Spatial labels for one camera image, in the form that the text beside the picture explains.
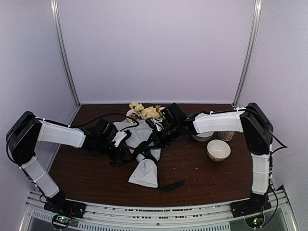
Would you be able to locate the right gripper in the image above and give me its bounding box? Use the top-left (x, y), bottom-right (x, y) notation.
top-left (144, 122), bottom-right (181, 148)

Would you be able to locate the white wrapping paper sheet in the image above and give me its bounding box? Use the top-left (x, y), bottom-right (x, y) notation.
top-left (114, 120), bottom-right (161, 188)

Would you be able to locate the black lanyard strap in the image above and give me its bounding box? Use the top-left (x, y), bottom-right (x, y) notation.
top-left (108, 141), bottom-right (186, 193)

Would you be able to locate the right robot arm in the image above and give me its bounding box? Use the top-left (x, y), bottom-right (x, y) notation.
top-left (148, 103), bottom-right (278, 213)

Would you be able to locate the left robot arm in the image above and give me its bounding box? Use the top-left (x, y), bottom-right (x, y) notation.
top-left (6, 111), bottom-right (131, 214)

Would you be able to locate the scalloped white dish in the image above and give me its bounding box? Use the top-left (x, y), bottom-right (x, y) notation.
top-left (192, 132), bottom-right (213, 142)

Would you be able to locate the round white bowl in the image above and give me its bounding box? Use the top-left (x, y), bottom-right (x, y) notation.
top-left (207, 140), bottom-right (231, 162)

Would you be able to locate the patterned mug yellow inside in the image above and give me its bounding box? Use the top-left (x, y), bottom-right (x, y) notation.
top-left (218, 131), bottom-right (235, 142)

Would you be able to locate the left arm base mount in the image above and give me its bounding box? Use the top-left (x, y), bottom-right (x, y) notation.
top-left (43, 191), bottom-right (86, 231)

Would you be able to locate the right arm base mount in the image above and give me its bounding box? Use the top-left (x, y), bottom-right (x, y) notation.
top-left (230, 193), bottom-right (271, 229)

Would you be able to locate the front aluminium rail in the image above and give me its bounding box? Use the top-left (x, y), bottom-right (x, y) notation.
top-left (20, 185), bottom-right (295, 231)

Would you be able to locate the left aluminium frame post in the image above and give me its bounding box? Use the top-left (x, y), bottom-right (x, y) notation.
top-left (50, 0), bottom-right (81, 107)

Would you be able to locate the aluminium frame post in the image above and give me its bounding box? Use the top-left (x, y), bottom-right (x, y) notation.
top-left (232, 0), bottom-right (263, 107)
top-left (50, 0), bottom-right (81, 107)

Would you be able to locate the right aluminium frame post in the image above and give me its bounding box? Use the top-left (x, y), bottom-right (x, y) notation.
top-left (232, 0), bottom-right (263, 107)

